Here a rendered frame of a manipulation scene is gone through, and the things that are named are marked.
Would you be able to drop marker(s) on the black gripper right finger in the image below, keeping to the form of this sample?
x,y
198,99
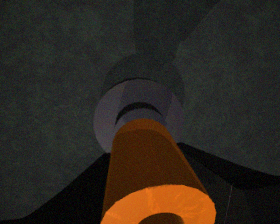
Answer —
x,y
241,195

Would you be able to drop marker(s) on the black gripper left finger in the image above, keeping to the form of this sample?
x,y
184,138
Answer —
x,y
80,202

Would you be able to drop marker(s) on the orange knob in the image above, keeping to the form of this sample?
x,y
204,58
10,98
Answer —
x,y
150,181

